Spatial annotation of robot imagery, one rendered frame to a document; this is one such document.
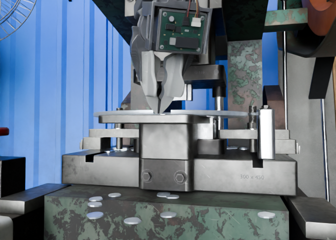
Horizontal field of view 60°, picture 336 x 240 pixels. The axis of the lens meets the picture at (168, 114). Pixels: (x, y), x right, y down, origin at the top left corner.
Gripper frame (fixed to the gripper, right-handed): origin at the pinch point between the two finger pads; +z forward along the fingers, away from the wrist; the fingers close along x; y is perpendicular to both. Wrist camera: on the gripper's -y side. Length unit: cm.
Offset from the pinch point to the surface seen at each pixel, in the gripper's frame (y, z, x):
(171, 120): 5.2, 0.7, 0.8
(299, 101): -96, 29, 110
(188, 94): -21.0, 4.5, 12.5
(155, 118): 4.1, 0.8, -1.2
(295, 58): -107, 5, 109
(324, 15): -21, -16, 45
